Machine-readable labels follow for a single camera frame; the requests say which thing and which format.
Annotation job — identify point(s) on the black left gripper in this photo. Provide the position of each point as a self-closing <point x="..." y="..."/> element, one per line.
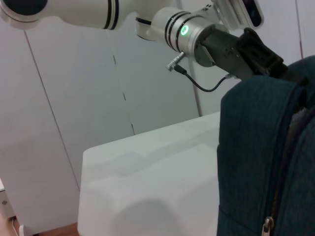
<point x="221" y="51"/>

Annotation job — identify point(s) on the dark teal insulated lunch bag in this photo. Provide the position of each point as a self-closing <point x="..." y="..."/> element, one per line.
<point x="253" y="147"/>

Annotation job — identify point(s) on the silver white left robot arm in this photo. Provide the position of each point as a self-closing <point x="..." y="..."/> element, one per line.
<point x="86" y="12"/>

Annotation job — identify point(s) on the white base panel with screw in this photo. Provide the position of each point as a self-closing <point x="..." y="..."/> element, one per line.
<point x="6" y="196"/>

